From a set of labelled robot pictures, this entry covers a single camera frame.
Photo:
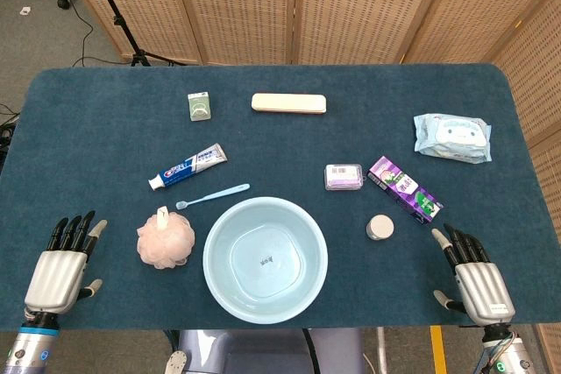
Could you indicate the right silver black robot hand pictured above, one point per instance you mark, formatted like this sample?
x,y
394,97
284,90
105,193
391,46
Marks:
x,y
484,291

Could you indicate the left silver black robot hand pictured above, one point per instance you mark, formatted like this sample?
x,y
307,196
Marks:
x,y
57,273

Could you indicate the pink bath sponge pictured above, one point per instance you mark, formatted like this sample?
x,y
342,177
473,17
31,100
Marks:
x,y
164,242

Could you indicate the blue white toothpaste tube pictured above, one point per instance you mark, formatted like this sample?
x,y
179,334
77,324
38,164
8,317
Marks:
x,y
188,167

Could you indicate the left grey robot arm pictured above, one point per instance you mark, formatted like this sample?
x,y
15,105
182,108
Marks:
x,y
26,347

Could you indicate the purple toothpaste carton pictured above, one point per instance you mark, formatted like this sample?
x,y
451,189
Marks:
x,y
405,190

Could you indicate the light blue plastic basin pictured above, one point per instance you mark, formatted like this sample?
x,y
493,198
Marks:
x,y
219,286

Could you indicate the small green floss box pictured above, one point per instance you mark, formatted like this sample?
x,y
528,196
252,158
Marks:
x,y
200,107

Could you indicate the yellow floor tape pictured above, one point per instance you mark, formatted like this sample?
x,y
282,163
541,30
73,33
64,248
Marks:
x,y
438,352

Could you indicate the metal table leg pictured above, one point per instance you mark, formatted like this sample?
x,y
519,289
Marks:
x,y
382,352

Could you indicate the small white round jar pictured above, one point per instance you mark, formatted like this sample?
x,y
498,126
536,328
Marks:
x,y
380,227

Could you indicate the dark blue table cloth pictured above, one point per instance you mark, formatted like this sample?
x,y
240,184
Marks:
x,y
109,137

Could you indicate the light blue wet wipes pack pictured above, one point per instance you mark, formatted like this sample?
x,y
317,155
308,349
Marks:
x,y
453,137

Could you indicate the light blue toothbrush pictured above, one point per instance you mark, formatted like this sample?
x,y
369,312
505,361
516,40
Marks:
x,y
215,195

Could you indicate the grey robot torso base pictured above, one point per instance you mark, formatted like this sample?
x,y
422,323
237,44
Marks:
x,y
263,352

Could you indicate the black tripod stand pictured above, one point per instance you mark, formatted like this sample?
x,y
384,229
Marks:
x,y
117,21

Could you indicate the small white paper scrap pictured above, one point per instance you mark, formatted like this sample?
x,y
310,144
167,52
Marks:
x,y
25,10

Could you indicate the beige toothbrush travel case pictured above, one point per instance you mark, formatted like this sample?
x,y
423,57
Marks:
x,y
288,103

